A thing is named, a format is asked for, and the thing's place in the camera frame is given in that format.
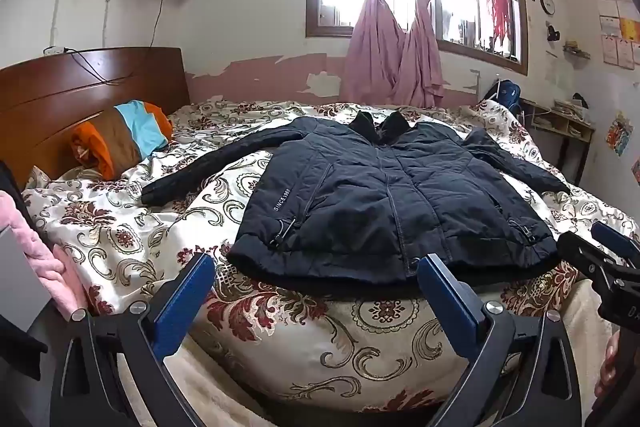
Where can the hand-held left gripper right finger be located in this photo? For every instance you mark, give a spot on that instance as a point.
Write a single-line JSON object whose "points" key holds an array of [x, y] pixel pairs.
{"points": [[447, 302]]}

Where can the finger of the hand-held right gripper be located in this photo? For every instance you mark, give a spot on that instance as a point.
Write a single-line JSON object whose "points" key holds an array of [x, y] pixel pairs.
{"points": [[617, 241], [575, 247]]}

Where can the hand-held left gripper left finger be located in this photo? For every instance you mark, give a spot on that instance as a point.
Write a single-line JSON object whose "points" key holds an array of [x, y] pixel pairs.
{"points": [[182, 307]]}

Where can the dark navy padded jacket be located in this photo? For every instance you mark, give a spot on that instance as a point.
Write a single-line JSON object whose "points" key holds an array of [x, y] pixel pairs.
{"points": [[375, 197]]}

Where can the red hanging clothes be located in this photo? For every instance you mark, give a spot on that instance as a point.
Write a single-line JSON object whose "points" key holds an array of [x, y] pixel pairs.
{"points": [[499, 17]]}

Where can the person's right hand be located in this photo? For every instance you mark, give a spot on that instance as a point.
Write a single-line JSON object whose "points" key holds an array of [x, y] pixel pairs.
{"points": [[609, 367]]}

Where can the cream fleece blanket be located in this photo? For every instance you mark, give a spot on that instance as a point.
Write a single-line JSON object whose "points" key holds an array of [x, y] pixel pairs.
{"points": [[210, 387]]}

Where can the floral patterned duvet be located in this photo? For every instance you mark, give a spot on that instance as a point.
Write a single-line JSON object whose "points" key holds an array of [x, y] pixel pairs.
{"points": [[150, 227]]}

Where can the wooden side desk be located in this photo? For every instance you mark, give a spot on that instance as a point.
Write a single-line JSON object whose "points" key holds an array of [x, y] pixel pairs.
{"points": [[565, 129]]}

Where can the stack of books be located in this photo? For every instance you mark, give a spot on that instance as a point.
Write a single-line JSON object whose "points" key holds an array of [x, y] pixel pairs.
{"points": [[567, 109]]}

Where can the pink fleece blanket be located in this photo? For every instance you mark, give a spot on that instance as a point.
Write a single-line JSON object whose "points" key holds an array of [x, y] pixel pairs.
{"points": [[45, 257]]}

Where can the grey flat board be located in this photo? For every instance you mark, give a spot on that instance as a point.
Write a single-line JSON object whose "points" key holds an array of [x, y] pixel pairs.
{"points": [[20, 277]]}

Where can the blue backpack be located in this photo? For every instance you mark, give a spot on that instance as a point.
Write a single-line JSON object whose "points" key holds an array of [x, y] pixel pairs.
{"points": [[505, 94]]}

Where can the orange brown blue striped pillow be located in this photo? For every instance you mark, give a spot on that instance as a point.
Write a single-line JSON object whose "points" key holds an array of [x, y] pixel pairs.
{"points": [[125, 137]]}

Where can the brown wooden headboard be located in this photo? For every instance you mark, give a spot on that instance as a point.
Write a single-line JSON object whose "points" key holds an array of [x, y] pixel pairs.
{"points": [[60, 107]]}

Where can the pink tied curtain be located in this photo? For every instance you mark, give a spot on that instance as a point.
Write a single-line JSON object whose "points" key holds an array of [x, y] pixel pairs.
{"points": [[372, 47], [425, 57]]}

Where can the white power strip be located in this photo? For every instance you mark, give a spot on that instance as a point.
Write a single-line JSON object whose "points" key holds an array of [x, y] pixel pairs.
{"points": [[54, 50]]}

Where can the colourful wall sticker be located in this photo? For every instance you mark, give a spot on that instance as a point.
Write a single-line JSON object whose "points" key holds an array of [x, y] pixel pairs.
{"points": [[620, 134]]}

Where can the small wall shelf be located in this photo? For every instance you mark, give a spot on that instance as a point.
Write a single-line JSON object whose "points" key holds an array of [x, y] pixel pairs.
{"points": [[576, 52]]}

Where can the group of wall papers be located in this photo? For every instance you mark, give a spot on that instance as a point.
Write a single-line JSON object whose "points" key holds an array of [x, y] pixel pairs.
{"points": [[617, 37]]}

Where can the black wall-hung object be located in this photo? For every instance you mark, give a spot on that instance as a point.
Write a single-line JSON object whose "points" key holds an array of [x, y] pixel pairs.
{"points": [[552, 32]]}

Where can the round wall clock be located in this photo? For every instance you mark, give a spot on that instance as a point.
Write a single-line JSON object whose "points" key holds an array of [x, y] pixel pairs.
{"points": [[548, 4]]}

